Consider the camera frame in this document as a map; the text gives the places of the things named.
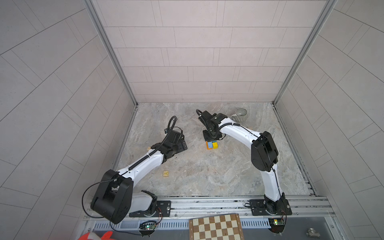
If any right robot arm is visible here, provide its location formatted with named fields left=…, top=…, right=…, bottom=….
left=196, top=110, right=292, bottom=216

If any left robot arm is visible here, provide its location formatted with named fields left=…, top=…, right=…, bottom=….
left=90, top=130, right=188, bottom=224

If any striped ceramic mug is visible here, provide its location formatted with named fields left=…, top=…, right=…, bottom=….
left=231, top=108, right=249, bottom=123

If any left circuit board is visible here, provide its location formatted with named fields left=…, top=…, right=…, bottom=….
left=139, top=221, right=158, bottom=231

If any circuit board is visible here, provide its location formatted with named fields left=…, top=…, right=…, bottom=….
left=268, top=219, right=286, bottom=234
left=139, top=221, right=158, bottom=231

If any checkered chess board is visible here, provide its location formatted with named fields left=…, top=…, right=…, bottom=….
left=189, top=214, right=245, bottom=240

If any red white object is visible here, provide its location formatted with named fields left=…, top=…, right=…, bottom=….
left=78, top=231, right=114, bottom=240

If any right circuit board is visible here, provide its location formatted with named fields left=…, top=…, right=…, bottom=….
left=268, top=219, right=286, bottom=234

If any metal clamp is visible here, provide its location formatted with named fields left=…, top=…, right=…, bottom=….
left=307, top=228, right=321, bottom=239

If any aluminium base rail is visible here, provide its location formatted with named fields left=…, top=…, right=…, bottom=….
left=80, top=195, right=340, bottom=240

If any aluminium corner post left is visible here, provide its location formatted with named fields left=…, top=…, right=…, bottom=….
left=83, top=0, right=139, bottom=108

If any aluminium corner post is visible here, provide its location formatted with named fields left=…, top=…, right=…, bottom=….
left=273, top=0, right=337, bottom=106
left=83, top=0, right=139, bottom=108

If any aluminium corner post right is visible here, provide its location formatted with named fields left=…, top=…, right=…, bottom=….
left=273, top=0, right=337, bottom=106

